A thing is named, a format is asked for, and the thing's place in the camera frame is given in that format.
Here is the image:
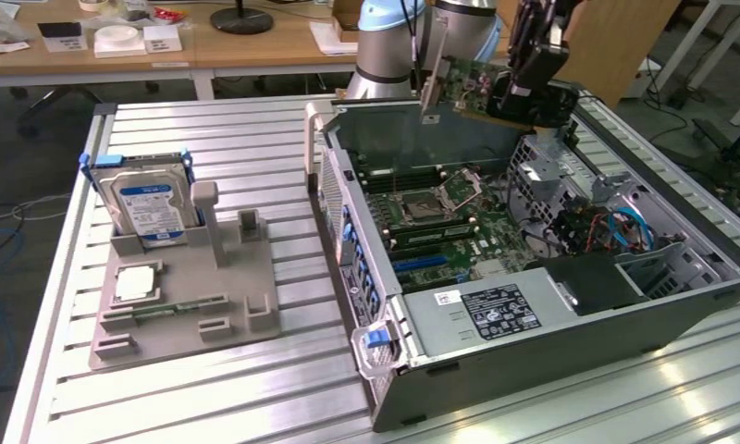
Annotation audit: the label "black lamp base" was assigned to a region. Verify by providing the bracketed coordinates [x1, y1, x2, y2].
[208, 0, 277, 36]

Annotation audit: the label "black plastic shroud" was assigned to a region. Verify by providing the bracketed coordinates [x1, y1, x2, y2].
[539, 253, 650, 315]

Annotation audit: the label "white table frame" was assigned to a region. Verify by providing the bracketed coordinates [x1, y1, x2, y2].
[647, 0, 740, 126]

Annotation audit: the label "white booklet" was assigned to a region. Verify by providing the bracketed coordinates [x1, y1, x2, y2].
[309, 20, 359, 56]

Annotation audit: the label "grey parts rack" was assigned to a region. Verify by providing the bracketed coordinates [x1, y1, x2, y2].
[90, 180, 285, 372]

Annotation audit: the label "wooden desk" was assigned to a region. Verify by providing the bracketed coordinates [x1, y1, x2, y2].
[0, 0, 533, 101]

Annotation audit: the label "green RAM stick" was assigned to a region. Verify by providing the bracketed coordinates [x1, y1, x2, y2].
[389, 225, 475, 242]
[128, 301, 206, 320]

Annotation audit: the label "green graphics card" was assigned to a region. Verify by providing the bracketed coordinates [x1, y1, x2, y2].
[418, 16, 581, 136]

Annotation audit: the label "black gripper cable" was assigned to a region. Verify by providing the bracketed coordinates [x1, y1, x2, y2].
[399, 0, 422, 92]

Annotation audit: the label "open black PC case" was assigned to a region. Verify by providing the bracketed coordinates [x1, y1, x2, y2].
[305, 90, 740, 434]

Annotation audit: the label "wooden cabinet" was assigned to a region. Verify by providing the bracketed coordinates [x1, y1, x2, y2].
[486, 0, 683, 107]

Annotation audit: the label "grey power supply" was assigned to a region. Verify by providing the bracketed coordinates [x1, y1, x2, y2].
[401, 267, 579, 360]

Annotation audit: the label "black floor stand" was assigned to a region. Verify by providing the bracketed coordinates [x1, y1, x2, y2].
[690, 110, 740, 163]

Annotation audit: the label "hard disk with blue caddy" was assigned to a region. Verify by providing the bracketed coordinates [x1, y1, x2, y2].
[79, 148, 200, 253]

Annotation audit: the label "black chair base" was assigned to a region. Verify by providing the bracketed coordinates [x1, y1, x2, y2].
[11, 85, 107, 138]

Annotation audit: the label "white box with tape roll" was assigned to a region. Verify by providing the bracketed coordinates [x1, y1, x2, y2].
[92, 25, 148, 59]

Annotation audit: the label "CPU socket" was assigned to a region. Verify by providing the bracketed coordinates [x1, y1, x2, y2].
[394, 189, 453, 228]

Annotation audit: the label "blue expansion slot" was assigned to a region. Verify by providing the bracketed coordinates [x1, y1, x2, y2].
[391, 253, 450, 274]

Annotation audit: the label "white floor cable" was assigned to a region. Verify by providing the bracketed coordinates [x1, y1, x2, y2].
[0, 193, 74, 221]

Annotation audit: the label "green motherboard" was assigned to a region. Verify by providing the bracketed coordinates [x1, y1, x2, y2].
[351, 156, 551, 292]

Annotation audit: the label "cardboard box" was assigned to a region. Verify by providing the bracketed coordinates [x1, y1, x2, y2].
[333, 0, 363, 31]

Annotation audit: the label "metal socket cover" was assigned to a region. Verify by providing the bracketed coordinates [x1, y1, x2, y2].
[435, 166, 489, 204]

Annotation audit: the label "white box with black top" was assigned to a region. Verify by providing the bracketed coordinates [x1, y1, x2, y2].
[36, 21, 91, 53]

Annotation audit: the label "plain white box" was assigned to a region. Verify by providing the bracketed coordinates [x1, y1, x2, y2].
[142, 25, 184, 55]

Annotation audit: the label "silver CPU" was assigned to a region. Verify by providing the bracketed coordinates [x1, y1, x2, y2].
[115, 267, 160, 302]

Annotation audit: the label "blue floor cables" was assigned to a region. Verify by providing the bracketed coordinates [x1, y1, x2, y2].
[0, 221, 26, 399]

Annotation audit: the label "metal disk bay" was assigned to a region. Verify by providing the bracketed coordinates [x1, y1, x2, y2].
[505, 131, 594, 223]

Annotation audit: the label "blue wire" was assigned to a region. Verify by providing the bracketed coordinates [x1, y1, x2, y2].
[610, 207, 655, 253]

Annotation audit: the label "red wire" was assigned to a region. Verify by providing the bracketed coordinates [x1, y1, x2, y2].
[583, 210, 613, 253]

